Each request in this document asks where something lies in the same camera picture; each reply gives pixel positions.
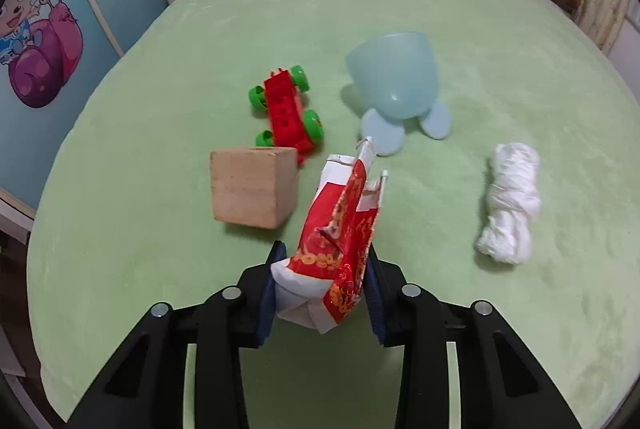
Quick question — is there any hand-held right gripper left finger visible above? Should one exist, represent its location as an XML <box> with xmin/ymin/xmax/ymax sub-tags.
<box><xmin>67</xmin><ymin>240</ymin><xmax>289</xmax><ymax>429</ymax></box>

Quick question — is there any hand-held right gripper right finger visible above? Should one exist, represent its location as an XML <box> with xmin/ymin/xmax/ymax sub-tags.
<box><xmin>362</xmin><ymin>244</ymin><xmax>583</xmax><ymax>429</ymax></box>

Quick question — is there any red white paper wrapper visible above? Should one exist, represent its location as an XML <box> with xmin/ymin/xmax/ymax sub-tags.
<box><xmin>270</xmin><ymin>136</ymin><xmax>390</xmax><ymax>335</ymax></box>

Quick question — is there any wooden block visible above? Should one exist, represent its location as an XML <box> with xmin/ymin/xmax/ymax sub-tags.
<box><xmin>209</xmin><ymin>147</ymin><xmax>300</xmax><ymax>230</ymax></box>

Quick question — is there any crumpled white tissue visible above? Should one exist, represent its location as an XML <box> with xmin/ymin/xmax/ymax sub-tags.
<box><xmin>474</xmin><ymin>142</ymin><xmax>543</xmax><ymax>266</ymax></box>

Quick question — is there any red green toy car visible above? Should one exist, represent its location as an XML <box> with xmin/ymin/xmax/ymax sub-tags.
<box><xmin>247</xmin><ymin>64</ymin><xmax>325</xmax><ymax>166</ymax></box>

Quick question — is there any light blue plastic cup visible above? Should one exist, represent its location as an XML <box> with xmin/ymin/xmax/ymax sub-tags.
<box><xmin>344</xmin><ymin>31</ymin><xmax>453</xmax><ymax>158</ymax></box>

